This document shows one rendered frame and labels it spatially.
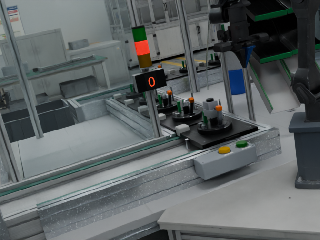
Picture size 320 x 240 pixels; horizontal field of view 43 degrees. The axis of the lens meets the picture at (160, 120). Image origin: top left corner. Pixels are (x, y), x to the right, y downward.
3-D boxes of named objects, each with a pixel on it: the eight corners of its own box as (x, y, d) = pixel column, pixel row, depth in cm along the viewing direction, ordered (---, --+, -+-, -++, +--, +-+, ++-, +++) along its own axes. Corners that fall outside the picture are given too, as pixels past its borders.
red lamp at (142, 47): (151, 52, 155) (149, 39, 154) (139, 55, 154) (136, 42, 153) (147, 52, 160) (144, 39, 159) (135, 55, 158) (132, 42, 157)
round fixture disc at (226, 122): (239, 127, 157) (238, 122, 157) (207, 137, 153) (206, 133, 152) (221, 120, 170) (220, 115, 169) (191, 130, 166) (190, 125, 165)
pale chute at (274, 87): (300, 106, 161) (303, 100, 157) (269, 115, 159) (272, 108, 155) (271, 53, 174) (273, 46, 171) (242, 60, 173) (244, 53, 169)
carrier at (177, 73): (210, 70, 293) (208, 53, 289) (181, 78, 285) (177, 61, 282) (195, 68, 315) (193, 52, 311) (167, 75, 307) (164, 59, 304)
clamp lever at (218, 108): (224, 124, 155) (222, 105, 152) (219, 125, 155) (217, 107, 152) (219, 121, 158) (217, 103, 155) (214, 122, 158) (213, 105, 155)
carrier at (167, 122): (224, 118, 178) (220, 91, 174) (175, 134, 170) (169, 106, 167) (199, 109, 200) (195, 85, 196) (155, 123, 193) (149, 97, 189)
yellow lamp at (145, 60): (154, 65, 157) (151, 52, 155) (142, 68, 155) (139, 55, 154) (149, 64, 161) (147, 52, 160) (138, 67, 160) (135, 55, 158)
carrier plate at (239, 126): (258, 131, 155) (257, 125, 154) (203, 150, 147) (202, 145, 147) (226, 119, 176) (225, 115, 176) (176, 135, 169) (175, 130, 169)
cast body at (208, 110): (221, 115, 158) (218, 98, 156) (211, 118, 156) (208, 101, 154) (211, 112, 165) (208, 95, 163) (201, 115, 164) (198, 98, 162)
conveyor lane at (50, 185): (261, 153, 157) (258, 128, 155) (44, 231, 132) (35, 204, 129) (224, 136, 183) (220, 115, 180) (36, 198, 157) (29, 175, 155)
